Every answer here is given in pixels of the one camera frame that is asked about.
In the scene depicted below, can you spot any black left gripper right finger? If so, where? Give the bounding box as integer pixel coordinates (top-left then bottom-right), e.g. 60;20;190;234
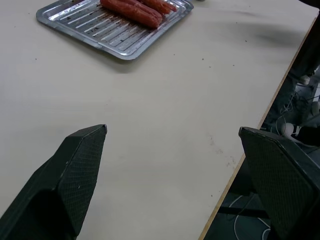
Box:
238;126;320;240

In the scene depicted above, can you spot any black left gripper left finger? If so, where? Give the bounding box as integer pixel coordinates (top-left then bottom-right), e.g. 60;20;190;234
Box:
0;124;108;240

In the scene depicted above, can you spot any ribbed silver metal tray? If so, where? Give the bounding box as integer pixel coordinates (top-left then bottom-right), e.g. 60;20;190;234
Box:
36;0;195;61

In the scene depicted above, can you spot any large red sausage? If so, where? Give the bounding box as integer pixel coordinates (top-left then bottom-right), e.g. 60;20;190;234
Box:
99;0;164;29

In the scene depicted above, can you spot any thin red sausage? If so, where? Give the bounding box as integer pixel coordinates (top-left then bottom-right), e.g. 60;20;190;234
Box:
139;0;178;15

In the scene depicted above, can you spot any black table frame bar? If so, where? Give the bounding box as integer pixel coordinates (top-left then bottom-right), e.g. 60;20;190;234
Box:
216;206;271;219

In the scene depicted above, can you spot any white cable on floor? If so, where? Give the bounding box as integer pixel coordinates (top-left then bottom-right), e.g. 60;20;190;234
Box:
232;193;272;240

